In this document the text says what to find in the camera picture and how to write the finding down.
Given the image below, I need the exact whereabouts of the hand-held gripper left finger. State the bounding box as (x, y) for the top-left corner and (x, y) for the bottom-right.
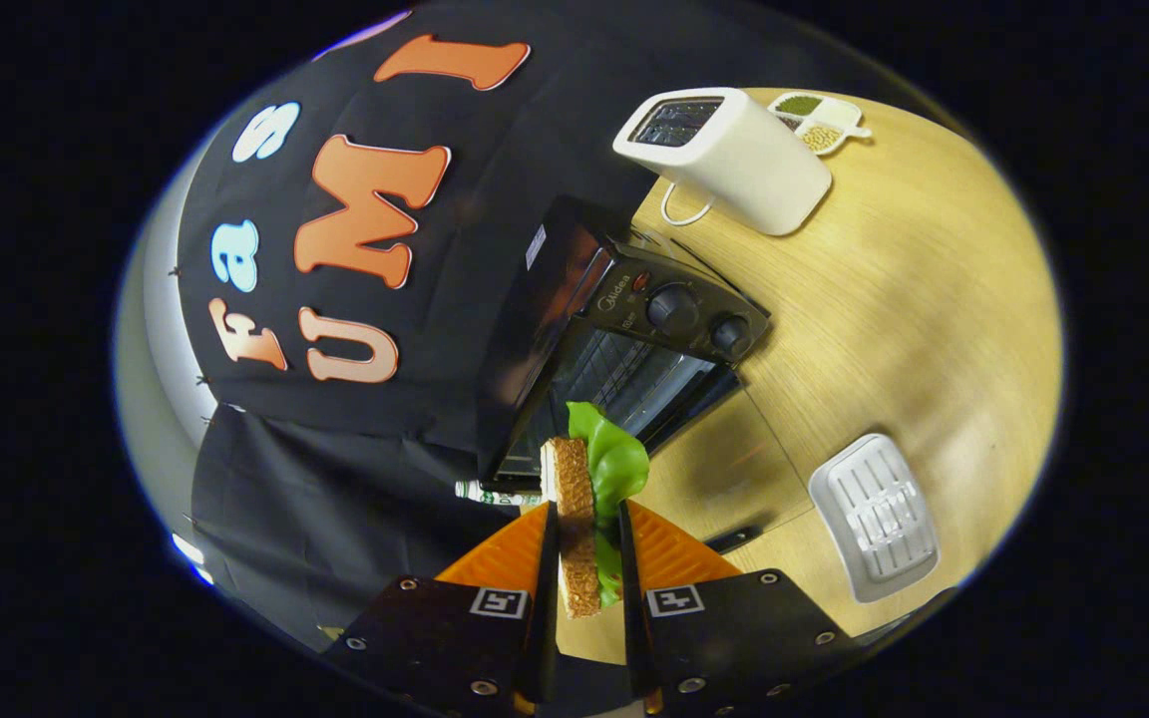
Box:
(320, 502), (561, 718)

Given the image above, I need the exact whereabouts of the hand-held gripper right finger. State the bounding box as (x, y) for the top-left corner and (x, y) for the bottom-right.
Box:
(617, 501), (860, 718)

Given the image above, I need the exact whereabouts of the sandwich with lettuce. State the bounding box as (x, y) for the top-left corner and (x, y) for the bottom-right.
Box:
(542, 401), (651, 619)

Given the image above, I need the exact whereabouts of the black toaster oven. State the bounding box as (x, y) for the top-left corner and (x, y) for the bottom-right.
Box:
(475, 195), (815, 554)

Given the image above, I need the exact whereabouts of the white pop-up toaster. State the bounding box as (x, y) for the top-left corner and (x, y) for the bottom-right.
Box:
(612, 87), (833, 237)

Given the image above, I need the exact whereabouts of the white bottle with green label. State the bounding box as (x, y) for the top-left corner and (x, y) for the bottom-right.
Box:
(453, 480), (544, 508)

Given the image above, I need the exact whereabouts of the white ribbed tray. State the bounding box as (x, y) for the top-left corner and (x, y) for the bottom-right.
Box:
(808, 433), (941, 603)

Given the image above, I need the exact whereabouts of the black backdrop cloth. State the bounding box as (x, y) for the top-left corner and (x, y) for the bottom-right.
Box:
(174, 3), (785, 654)

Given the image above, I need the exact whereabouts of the white divided dish with beans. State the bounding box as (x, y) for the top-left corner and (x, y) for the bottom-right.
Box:
(767, 91), (873, 158)

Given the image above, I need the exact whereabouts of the white toaster cable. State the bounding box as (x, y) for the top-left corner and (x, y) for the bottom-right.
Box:
(660, 179), (715, 228)

